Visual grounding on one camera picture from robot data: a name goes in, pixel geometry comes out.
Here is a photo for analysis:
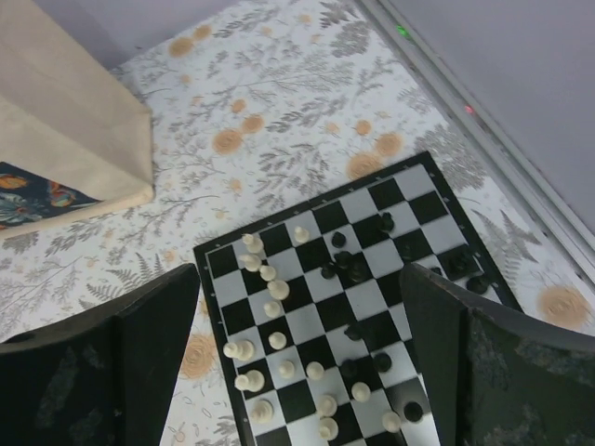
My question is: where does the black white chess board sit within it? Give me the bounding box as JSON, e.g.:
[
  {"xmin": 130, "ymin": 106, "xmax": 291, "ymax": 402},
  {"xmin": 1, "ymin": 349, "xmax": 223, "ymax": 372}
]
[{"xmin": 194, "ymin": 152, "xmax": 518, "ymax": 445}]

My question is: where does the aluminium frame rail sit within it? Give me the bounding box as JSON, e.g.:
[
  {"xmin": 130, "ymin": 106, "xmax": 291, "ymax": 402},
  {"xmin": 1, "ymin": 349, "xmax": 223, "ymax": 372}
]
[{"xmin": 359, "ymin": 1, "xmax": 594, "ymax": 284}]

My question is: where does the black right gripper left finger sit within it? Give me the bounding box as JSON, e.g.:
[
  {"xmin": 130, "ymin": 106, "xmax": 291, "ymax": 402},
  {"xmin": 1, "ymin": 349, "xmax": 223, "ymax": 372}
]
[{"xmin": 1, "ymin": 264, "xmax": 200, "ymax": 445}]

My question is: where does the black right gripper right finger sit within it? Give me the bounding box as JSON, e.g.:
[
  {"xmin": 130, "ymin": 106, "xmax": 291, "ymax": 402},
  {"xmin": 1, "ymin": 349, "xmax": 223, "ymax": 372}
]
[{"xmin": 400, "ymin": 264, "xmax": 594, "ymax": 445}]

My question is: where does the white chess piece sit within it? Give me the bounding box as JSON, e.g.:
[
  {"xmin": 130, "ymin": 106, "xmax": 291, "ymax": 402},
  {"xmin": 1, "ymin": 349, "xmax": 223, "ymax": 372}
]
[
  {"xmin": 242, "ymin": 233, "xmax": 264, "ymax": 255},
  {"xmin": 316, "ymin": 394, "xmax": 338, "ymax": 418},
  {"xmin": 267, "ymin": 280, "xmax": 290, "ymax": 301},
  {"xmin": 250, "ymin": 400, "xmax": 274, "ymax": 424},
  {"xmin": 318, "ymin": 417, "xmax": 338, "ymax": 441},
  {"xmin": 238, "ymin": 254, "xmax": 262, "ymax": 272},
  {"xmin": 234, "ymin": 370, "xmax": 266, "ymax": 393},
  {"xmin": 223, "ymin": 339, "xmax": 255, "ymax": 361}
]

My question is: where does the white chess pawn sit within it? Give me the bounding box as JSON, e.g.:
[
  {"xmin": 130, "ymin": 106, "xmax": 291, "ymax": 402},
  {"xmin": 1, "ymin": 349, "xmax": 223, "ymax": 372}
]
[
  {"xmin": 263, "ymin": 301, "xmax": 282, "ymax": 319},
  {"xmin": 306, "ymin": 361, "xmax": 324, "ymax": 380},
  {"xmin": 268, "ymin": 332, "xmax": 287, "ymax": 350},
  {"xmin": 381, "ymin": 411, "xmax": 402, "ymax": 433},
  {"xmin": 351, "ymin": 382, "xmax": 371, "ymax": 402},
  {"xmin": 259, "ymin": 265, "xmax": 277, "ymax": 282},
  {"xmin": 278, "ymin": 360, "xmax": 296, "ymax": 379},
  {"xmin": 294, "ymin": 227, "xmax": 310, "ymax": 244}
]

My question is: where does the beige canvas tote bag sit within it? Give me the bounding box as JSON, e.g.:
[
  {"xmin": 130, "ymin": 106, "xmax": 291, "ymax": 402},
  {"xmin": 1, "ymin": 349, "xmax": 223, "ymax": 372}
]
[{"xmin": 1, "ymin": 1, "xmax": 154, "ymax": 238}]

